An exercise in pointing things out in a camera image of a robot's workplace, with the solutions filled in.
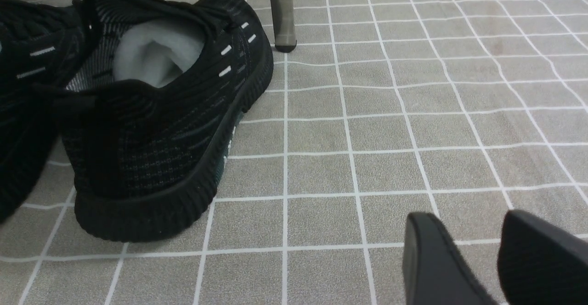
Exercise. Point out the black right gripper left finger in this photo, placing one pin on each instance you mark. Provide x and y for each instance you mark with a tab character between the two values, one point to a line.
434	271

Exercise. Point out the grey checkered floor cloth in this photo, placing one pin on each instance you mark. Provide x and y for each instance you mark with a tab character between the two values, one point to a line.
463	108

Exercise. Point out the black knit sneaker left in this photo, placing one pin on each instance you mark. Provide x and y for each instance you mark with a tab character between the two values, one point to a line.
40	45

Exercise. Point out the black knit sneaker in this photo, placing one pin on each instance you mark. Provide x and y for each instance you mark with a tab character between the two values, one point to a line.
40	45
148	160

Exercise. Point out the black knit sneaker right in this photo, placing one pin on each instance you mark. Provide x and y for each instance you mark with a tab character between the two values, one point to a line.
148	160

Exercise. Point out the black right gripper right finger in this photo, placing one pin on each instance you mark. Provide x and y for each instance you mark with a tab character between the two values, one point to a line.
541	264

